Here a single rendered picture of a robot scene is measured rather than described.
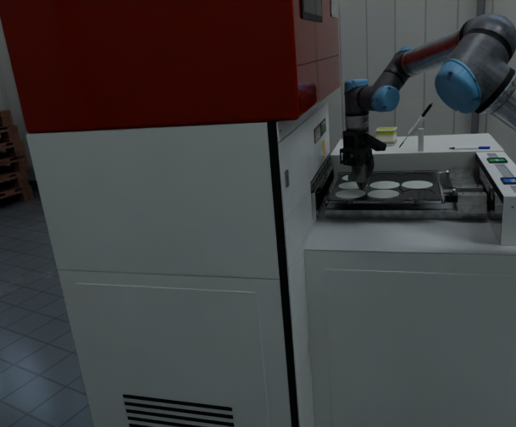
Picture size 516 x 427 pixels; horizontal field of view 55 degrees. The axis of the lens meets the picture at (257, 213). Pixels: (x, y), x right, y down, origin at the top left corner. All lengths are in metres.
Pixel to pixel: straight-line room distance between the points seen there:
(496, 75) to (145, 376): 1.24
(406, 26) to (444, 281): 2.48
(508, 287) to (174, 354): 0.94
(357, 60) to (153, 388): 2.82
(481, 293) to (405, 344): 0.26
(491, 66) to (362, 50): 2.60
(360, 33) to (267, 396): 2.83
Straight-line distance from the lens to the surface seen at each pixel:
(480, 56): 1.21
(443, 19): 3.62
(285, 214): 1.21
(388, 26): 3.71
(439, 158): 1.97
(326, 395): 1.70
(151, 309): 1.46
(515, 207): 1.46
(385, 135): 2.09
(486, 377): 1.62
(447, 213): 1.67
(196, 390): 1.55
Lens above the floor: 1.38
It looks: 18 degrees down
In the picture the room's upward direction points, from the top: 5 degrees counter-clockwise
